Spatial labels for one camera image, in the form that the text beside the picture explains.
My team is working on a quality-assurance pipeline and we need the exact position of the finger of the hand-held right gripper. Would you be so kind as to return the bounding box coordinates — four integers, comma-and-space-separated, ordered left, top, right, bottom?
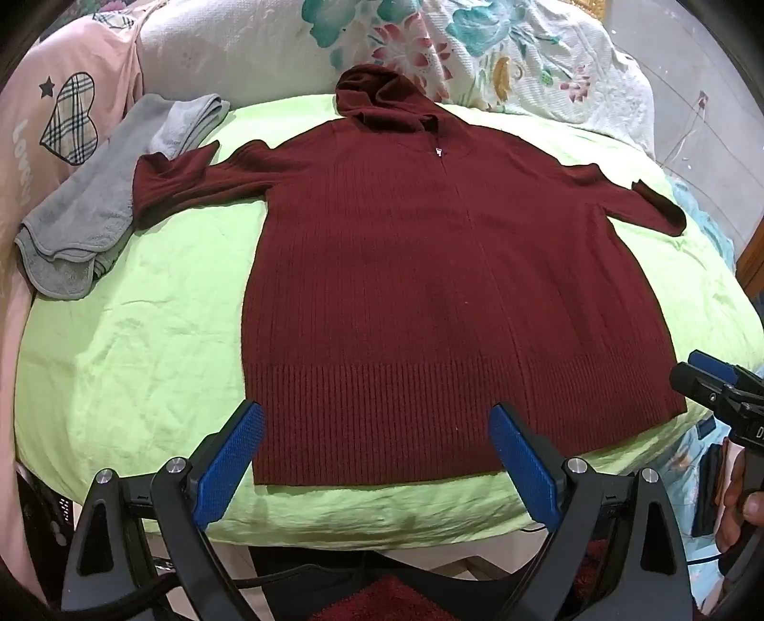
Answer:
668, 362, 726, 416
685, 349, 747, 386

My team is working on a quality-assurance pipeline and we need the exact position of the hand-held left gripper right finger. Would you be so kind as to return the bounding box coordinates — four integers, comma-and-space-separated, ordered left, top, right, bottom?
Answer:
488, 403, 697, 621

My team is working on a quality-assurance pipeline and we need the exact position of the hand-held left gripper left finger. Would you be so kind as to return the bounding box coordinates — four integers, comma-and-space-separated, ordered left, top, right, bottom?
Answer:
60, 399, 266, 621

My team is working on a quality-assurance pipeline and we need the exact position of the maroon hooded knit sweater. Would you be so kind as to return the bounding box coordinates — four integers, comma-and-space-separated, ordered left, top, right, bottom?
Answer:
132, 64, 689, 487

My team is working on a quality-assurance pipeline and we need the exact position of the person's right hand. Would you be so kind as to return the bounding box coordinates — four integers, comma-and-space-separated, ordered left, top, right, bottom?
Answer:
715, 454, 764, 553

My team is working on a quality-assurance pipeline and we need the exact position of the wooden glass-door cabinet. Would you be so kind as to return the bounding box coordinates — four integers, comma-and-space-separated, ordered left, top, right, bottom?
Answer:
735, 218, 764, 338

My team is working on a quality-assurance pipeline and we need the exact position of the light green bedsheet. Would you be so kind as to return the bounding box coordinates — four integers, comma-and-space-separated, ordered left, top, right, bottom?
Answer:
17, 94, 764, 538

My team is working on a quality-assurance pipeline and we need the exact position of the black perforated crate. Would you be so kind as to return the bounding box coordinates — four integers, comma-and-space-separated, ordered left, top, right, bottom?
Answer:
17, 466, 80, 577

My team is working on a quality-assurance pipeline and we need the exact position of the dark red fuzzy cloth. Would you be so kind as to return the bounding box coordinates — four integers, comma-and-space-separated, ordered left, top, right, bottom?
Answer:
307, 537, 605, 621

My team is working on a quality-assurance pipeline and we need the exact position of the grey towel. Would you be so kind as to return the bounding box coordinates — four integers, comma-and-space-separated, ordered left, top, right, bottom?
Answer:
15, 92, 231, 300

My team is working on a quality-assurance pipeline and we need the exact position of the white floral quilt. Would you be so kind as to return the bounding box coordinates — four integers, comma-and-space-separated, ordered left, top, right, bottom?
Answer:
136, 0, 658, 163

